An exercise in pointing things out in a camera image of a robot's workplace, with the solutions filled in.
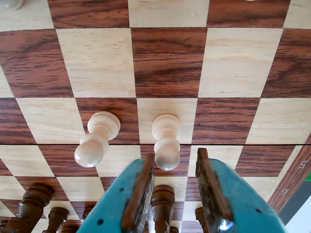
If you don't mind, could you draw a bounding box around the light wooden pawn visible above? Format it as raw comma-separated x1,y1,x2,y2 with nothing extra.
0,0,24,11
74,111,121,168
152,114,181,171

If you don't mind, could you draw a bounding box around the dark wooden knight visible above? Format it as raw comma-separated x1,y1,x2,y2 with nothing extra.
150,184,175,233
3,182,55,233

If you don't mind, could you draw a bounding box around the wooden folding chessboard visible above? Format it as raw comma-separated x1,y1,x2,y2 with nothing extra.
0,0,311,233

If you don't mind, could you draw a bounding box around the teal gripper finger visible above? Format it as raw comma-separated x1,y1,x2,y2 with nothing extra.
76,152,156,233
195,147,287,233

